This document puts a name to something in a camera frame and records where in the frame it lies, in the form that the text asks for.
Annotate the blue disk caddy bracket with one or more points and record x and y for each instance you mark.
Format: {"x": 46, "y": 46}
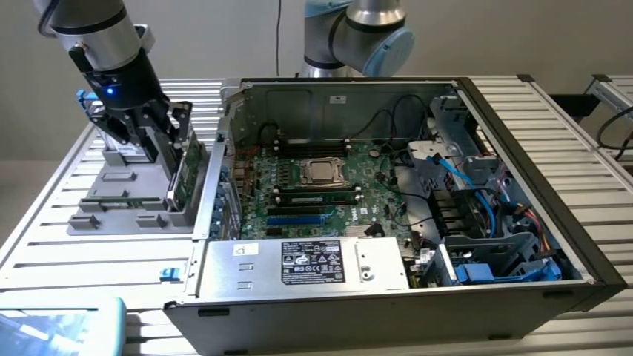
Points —
{"x": 82, "y": 100}

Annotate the grey power supply unit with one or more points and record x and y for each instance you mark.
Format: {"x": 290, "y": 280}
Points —
{"x": 302, "y": 267}

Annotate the small blue plastic clip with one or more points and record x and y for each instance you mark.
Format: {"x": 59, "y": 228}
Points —
{"x": 168, "y": 274}

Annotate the green motherboard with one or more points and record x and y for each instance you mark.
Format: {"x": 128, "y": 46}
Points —
{"x": 376, "y": 178}

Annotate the black expansion slot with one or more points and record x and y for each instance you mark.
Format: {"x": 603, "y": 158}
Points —
{"x": 294, "y": 211}

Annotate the blue drive caddy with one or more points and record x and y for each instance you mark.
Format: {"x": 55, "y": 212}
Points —
{"x": 475, "y": 274}

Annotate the silver chipset heatsink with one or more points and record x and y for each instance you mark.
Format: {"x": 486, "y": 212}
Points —
{"x": 362, "y": 231}

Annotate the open black PC case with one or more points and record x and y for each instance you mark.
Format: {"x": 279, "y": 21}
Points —
{"x": 346, "y": 326}

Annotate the metal CPU socket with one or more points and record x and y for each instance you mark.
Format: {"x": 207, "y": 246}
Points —
{"x": 323, "y": 171}

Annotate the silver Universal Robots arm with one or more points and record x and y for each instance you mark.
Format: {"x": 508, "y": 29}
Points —
{"x": 94, "y": 37}

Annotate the silver disk bay cage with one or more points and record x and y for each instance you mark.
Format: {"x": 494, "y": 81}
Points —
{"x": 450, "y": 122}

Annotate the grey parts rack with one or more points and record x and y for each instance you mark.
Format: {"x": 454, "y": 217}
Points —
{"x": 123, "y": 222}

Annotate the installed RAM stick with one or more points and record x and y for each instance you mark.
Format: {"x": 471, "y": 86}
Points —
{"x": 319, "y": 200}

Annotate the metal slat side table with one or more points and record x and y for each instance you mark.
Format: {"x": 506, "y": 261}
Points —
{"x": 619, "y": 92}

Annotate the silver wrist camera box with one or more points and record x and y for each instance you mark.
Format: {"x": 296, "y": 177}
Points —
{"x": 147, "y": 37}

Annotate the silver hard disk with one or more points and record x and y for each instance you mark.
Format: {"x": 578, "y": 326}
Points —
{"x": 130, "y": 152}

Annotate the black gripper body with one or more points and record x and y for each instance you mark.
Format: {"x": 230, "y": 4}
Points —
{"x": 130, "y": 85}

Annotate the blue expansion slot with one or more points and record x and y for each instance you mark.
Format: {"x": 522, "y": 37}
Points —
{"x": 294, "y": 221}

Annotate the black RAM slots bank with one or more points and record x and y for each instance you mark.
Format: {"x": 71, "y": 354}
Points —
{"x": 312, "y": 147}

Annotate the green graphics card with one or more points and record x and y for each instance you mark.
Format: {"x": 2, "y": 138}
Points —
{"x": 191, "y": 174}

